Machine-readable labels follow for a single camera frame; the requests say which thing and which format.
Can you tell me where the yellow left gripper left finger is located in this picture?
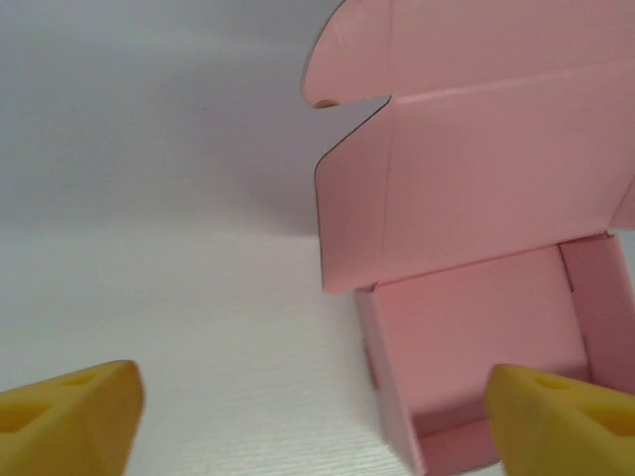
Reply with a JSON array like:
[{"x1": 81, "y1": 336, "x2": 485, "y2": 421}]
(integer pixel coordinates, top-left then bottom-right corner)
[{"x1": 0, "y1": 359, "x2": 148, "y2": 476}]

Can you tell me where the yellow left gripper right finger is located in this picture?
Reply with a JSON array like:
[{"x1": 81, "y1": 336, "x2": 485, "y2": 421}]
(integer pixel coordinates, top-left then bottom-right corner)
[{"x1": 483, "y1": 363, "x2": 635, "y2": 476}]

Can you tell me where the pink paper box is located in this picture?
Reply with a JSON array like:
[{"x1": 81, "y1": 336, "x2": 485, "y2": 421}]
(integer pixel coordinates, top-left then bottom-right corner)
[{"x1": 299, "y1": 0, "x2": 635, "y2": 476}]

